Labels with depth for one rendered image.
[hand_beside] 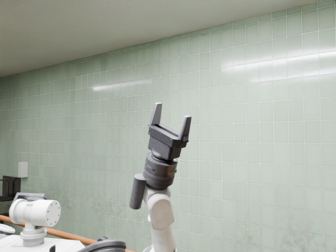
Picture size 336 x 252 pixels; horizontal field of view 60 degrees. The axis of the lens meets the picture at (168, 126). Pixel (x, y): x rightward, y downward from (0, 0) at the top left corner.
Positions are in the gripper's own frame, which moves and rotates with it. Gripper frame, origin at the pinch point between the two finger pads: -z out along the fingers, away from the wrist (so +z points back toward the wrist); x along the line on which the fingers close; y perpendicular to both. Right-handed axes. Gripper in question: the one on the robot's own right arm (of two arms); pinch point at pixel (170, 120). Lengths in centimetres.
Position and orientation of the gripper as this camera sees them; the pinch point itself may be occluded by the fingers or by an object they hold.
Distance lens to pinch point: 76.4
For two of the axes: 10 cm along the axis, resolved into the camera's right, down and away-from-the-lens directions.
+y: 6.9, -0.9, 7.2
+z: -2.0, 9.3, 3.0
